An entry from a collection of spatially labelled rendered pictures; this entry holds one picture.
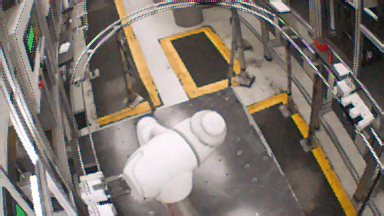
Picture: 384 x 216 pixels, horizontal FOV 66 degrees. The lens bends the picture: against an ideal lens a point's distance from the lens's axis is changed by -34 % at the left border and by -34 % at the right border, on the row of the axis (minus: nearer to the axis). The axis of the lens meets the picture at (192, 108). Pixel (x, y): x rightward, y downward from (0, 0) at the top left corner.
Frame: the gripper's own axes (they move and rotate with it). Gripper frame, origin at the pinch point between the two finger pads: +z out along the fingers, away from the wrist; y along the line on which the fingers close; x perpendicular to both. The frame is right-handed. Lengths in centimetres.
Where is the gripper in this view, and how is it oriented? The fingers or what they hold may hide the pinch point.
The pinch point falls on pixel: (100, 190)
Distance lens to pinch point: 176.4
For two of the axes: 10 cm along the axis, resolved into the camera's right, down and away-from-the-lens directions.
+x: 3.4, 6.1, -7.2
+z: -9.3, 3.1, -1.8
